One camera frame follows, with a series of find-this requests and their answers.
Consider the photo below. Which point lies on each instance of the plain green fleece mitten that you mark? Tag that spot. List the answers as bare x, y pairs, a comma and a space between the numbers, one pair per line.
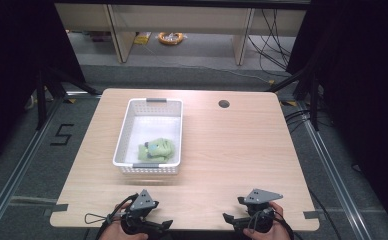
145, 156

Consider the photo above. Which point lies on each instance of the green mitten with grey face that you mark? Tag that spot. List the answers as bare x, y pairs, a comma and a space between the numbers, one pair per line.
162, 146

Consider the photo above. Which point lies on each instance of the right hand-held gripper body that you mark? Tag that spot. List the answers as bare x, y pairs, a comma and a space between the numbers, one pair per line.
260, 198

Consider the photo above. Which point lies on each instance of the white perforated plastic basket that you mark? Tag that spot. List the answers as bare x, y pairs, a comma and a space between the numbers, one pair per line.
150, 126

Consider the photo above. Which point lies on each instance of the person's right hand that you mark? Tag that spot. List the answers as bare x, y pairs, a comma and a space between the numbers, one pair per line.
278, 230

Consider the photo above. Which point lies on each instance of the yellow packet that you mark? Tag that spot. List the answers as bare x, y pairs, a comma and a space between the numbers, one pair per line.
142, 38

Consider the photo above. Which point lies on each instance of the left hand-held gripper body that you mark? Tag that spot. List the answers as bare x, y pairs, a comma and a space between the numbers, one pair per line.
142, 203

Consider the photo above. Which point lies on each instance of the silver metal floor rail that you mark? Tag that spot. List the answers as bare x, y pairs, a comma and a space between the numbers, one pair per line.
335, 173
18, 170

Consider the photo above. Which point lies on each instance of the beige wooden desk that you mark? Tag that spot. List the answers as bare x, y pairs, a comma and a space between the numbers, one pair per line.
182, 20

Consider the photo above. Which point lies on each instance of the black metal stand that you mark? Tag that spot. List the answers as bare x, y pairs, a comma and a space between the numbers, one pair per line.
313, 100
42, 100

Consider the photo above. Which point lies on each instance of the person's left hand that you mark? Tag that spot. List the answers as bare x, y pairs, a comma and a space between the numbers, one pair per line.
115, 233

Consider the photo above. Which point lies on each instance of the black curtain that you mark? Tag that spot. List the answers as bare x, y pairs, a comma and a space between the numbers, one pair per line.
358, 83
12, 66

